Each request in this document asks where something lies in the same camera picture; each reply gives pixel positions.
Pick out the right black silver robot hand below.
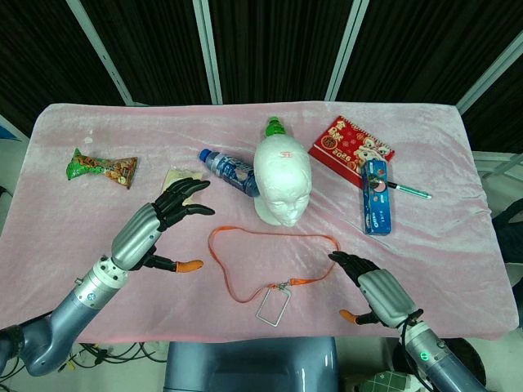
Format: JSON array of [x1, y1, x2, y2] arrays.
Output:
[[329, 250, 424, 330]]

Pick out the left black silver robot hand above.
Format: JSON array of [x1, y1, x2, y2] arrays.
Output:
[[110, 178, 217, 274]]

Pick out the orange badge lanyard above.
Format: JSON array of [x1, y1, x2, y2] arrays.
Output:
[[208, 226, 342, 327]]

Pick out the white foam mannequin head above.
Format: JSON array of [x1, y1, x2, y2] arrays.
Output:
[[253, 136, 314, 229]]

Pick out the clear yellowish snack packet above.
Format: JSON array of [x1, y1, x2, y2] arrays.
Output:
[[162, 167, 205, 207]]

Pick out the green orange snack bag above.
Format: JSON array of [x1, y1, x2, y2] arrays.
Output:
[[66, 147, 138, 190]]

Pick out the blue Oreo cookie box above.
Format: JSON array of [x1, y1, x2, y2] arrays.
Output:
[[360, 158, 394, 236]]

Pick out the green grid box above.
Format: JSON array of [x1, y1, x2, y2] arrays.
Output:
[[363, 369, 418, 392]]

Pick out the green black pen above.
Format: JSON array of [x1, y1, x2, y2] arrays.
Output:
[[386, 179, 433, 201]]

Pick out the pink velvet tablecloth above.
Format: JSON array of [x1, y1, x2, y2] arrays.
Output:
[[0, 101, 520, 342]]

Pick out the blue label water bottle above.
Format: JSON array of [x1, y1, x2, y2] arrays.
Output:
[[199, 148, 262, 198]]

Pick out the red desk calendar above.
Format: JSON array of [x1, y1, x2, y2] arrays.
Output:
[[307, 115, 396, 189]]

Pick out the blue-grey robot torso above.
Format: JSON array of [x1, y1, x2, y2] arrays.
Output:
[[163, 336, 340, 392]]

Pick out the white blue panel edge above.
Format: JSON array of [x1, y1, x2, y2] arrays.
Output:
[[0, 114, 29, 144]]

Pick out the green cap bottle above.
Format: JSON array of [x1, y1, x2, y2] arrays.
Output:
[[263, 116, 289, 140]]

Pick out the white partition post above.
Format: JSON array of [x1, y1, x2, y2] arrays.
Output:
[[324, 0, 371, 101], [457, 30, 523, 115], [67, 0, 134, 105], [191, 0, 224, 105]]

